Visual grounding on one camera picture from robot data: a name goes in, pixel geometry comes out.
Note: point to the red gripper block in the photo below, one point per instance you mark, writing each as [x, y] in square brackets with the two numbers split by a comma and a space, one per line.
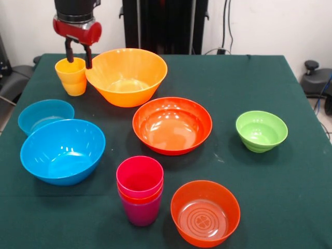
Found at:
[77, 35]

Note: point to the yellow plastic cup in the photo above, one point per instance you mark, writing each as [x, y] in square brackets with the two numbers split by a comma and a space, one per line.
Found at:
[74, 83]

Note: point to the large orange plastic bowl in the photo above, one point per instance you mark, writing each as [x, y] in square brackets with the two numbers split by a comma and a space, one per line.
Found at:
[126, 77]

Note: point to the magenta-red plastic cup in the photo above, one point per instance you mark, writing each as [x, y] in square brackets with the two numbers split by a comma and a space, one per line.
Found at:
[140, 171]

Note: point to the orange-red plastic cup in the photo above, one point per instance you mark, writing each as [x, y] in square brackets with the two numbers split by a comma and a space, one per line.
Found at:
[140, 200]

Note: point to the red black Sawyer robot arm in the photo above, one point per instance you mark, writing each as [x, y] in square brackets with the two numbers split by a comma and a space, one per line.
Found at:
[75, 9]

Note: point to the black rounded floor base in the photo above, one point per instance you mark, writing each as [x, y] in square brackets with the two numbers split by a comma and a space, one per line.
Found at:
[15, 77]
[315, 80]

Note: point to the small blue plastic bowl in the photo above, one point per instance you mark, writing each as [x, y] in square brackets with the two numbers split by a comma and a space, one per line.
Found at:
[33, 114]

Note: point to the large blue plastic bowl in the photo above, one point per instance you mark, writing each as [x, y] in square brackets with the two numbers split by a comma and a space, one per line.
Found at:
[62, 153]

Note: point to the wide orange-red shallow bowl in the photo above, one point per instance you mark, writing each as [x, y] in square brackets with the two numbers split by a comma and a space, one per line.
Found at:
[172, 127]

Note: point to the purple plastic cup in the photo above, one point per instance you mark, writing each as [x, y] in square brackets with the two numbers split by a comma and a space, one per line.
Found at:
[141, 214]

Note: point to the small orange-red ringed bowl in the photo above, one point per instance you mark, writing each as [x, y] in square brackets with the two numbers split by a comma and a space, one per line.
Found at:
[205, 197]

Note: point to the green plastic bowl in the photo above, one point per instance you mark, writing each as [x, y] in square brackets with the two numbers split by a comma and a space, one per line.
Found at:
[262, 129]

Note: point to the dark green table cloth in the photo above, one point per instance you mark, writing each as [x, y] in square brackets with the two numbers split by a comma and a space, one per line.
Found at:
[285, 194]

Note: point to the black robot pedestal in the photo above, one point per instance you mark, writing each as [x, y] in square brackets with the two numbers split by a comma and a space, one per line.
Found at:
[160, 26]

